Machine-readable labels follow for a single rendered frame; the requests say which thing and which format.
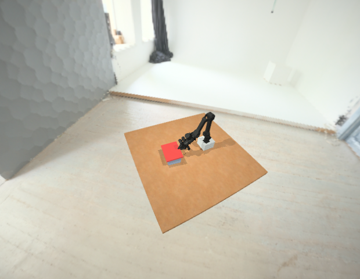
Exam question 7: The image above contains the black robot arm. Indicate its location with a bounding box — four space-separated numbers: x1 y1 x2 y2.
181 112 215 144

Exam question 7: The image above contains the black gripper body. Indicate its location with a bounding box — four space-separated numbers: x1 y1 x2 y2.
178 139 191 150

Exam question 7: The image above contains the red lid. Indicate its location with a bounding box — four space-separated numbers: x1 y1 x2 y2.
161 141 183 162

